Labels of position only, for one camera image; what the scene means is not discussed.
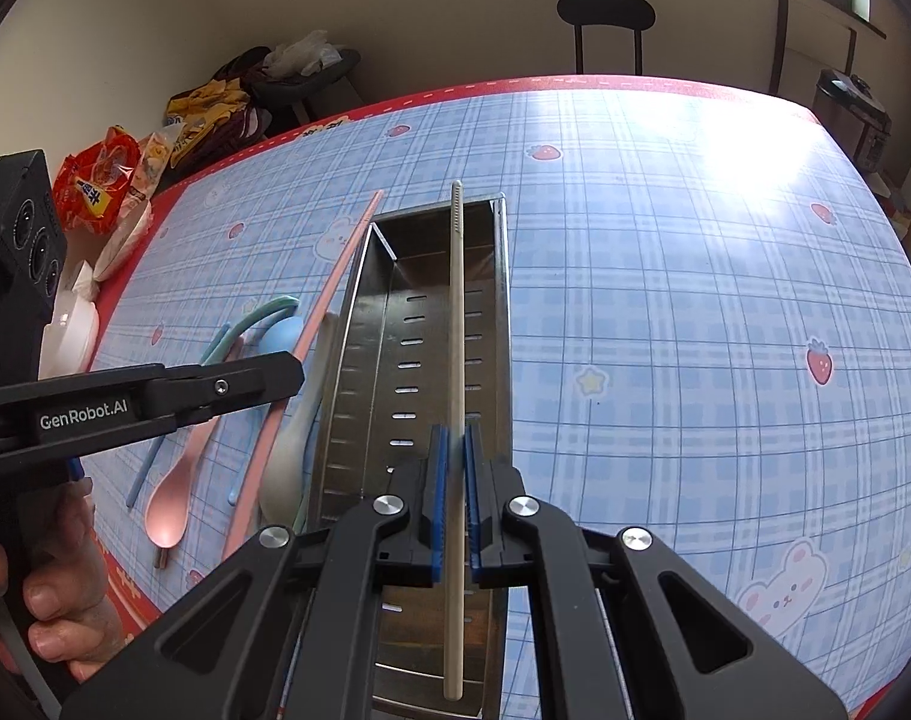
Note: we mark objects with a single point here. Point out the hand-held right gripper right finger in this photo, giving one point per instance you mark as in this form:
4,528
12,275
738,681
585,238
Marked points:
473,517

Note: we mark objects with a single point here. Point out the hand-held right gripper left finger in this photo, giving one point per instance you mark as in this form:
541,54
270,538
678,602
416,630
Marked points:
440,510

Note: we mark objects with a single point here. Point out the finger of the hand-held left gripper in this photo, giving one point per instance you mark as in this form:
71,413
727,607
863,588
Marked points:
193,420
230,386

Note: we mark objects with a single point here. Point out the green spoon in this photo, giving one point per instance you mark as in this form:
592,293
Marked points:
275,305

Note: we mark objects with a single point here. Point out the beige spoon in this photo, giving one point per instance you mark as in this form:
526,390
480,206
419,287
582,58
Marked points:
287,465

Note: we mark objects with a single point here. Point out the pink spoon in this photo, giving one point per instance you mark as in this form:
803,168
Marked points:
167,514

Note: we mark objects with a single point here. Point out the pink chopstick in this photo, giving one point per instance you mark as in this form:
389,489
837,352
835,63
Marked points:
350,259

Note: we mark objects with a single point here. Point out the beige chopstick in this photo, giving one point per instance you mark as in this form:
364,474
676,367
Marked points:
455,315

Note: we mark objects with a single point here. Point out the stainless steel utensil tray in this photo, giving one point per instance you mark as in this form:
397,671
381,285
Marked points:
425,292

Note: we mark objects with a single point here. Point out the person's left hand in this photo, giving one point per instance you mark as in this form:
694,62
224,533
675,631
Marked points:
80,600

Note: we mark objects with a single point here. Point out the white tissue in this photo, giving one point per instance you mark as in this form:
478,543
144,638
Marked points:
80,277

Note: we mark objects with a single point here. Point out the red snack bag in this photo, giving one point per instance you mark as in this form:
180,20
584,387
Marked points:
88,187

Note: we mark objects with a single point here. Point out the plain white bowl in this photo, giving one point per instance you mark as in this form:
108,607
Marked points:
69,337

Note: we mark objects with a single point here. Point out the clear snack bag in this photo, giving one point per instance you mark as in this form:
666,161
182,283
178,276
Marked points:
152,157

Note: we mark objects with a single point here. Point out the yellow snack bag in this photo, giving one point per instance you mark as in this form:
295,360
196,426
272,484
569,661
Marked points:
200,109

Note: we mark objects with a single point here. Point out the blue plaid tablecloth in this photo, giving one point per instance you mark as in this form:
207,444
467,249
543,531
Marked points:
650,315

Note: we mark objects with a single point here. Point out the dark maroon bag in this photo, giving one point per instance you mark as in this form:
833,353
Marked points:
238,67

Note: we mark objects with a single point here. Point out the dark stool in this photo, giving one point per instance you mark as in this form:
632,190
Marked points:
305,94

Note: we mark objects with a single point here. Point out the white plastic bag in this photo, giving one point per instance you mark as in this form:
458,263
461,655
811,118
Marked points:
298,52

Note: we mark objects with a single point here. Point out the black round-back chair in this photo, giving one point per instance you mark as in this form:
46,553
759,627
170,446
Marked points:
605,7

